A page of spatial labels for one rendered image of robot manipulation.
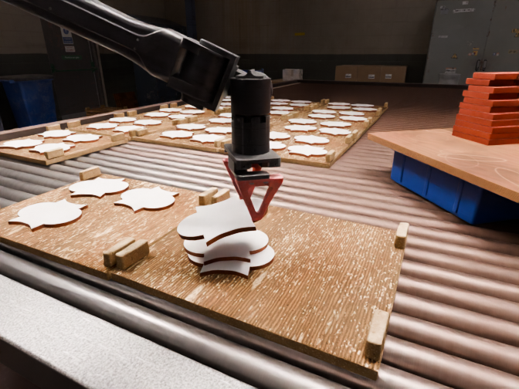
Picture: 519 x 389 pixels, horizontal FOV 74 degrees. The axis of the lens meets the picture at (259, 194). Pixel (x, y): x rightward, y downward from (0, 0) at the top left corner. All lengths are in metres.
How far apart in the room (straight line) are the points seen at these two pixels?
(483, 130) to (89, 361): 0.98
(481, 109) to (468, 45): 5.85
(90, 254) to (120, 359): 0.24
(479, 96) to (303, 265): 0.70
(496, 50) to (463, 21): 0.70
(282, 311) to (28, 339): 0.33
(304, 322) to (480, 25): 6.63
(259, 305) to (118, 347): 0.19
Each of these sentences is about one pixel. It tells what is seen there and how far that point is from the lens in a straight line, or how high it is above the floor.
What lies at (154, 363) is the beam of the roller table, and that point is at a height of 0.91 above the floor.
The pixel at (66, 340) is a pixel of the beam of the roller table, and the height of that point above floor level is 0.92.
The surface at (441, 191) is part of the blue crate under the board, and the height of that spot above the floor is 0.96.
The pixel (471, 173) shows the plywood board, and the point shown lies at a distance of 0.79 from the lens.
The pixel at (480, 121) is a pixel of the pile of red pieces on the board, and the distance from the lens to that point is 1.07.
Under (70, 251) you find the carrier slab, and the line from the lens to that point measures 0.69.
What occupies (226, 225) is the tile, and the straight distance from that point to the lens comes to 0.52.
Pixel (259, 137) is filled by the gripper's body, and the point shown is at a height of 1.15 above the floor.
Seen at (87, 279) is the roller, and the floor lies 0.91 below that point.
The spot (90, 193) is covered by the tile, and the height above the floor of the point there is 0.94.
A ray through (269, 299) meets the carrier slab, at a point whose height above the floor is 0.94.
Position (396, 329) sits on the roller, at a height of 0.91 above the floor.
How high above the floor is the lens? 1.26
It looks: 22 degrees down
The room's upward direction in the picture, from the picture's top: straight up
